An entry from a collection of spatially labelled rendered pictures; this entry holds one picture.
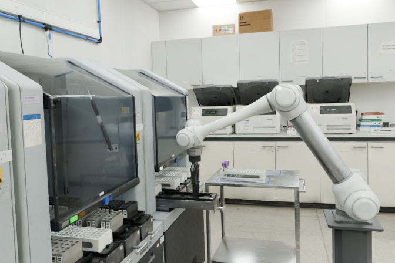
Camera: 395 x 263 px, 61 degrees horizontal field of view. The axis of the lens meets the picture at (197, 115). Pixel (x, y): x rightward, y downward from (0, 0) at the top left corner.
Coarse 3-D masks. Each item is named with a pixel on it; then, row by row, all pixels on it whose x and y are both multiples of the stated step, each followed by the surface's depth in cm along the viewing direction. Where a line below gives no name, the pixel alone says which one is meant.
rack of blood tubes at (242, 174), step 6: (222, 174) 222; (234, 174) 229; (240, 174) 228; (246, 174) 227; (252, 174) 216; (258, 174) 215; (264, 174) 214; (222, 180) 222; (228, 180) 221; (234, 180) 220; (240, 180) 219; (246, 180) 217; (252, 180) 216; (258, 180) 215; (264, 180) 214
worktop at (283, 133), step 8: (208, 136) 423; (216, 136) 420; (224, 136) 418; (232, 136) 415; (240, 136) 412; (248, 136) 410; (256, 136) 407; (264, 136) 405; (272, 136) 402; (280, 136) 399; (288, 136) 397; (296, 136) 395; (328, 136) 385; (336, 136) 383; (344, 136) 381; (352, 136) 378; (360, 136) 376; (368, 136) 374; (376, 136) 372; (384, 136) 370; (392, 136) 368
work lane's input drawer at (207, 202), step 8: (160, 192) 201; (168, 192) 203; (176, 192) 201; (184, 192) 200; (192, 192) 199; (160, 200) 191; (168, 200) 190; (176, 200) 189; (184, 200) 187; (192, 200) 187; (200, 200) 186; (208, 200) 185; (216, 200) 190; (192, 208) 186; (200, 208) 185; (208, 208) 184; (216, 208) 189; (224, 208) 189
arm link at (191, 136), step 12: (264, 96) 182; (252, 108) 183; (264, 108) 181; (216, 120) 179; (228, 120) 179; (240, 120) 184; (180, 132) 174; (192, 132) 175; (204, 132) 176; (180, 144) 173; (192, 144) 174
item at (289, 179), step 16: (272, 176) 230; (288, 176) 229; (208, 192) 220; (304, 192) 207; (208, 224) 221; (224, 224) 262; (208, 240) 222; (224, 240) 255; (240, 240) 254; (256, 240) 253; (208, 256) 222; (224, 256) 230; (240, 256) 229; (256, 256) 228; (272, 256) 227; (288, 256) 227
